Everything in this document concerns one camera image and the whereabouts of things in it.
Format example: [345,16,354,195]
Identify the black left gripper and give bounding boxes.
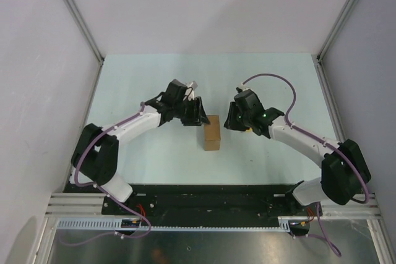
[173,97,210,127]

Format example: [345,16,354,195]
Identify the brown cardboard express box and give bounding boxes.
[204,115,221,151]

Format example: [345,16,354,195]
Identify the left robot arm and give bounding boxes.
[71,79,210,215]

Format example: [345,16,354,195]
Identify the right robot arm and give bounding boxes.
[224,88,371,215]

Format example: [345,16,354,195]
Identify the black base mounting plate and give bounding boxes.
[63,183,363,228]

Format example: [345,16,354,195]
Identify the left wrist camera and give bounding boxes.
[177,80,198,101]

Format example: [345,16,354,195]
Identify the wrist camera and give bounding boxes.
[177,80,198,101]
[236,83,250,93]

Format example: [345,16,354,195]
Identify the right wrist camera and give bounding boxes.
[236,83,250,93]

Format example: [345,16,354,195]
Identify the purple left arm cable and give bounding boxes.
[74,101,152,246]

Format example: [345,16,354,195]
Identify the white slotted cable duct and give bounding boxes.
[57,216,293,233]

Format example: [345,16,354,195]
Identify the right aluminium corner post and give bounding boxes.
[316,0,359,64]

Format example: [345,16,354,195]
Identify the aluminium corner post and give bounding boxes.
[316,0,359,64]
[46,0,105,66]

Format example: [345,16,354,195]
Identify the left aluminium corner post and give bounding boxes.
[46,0,105,66]

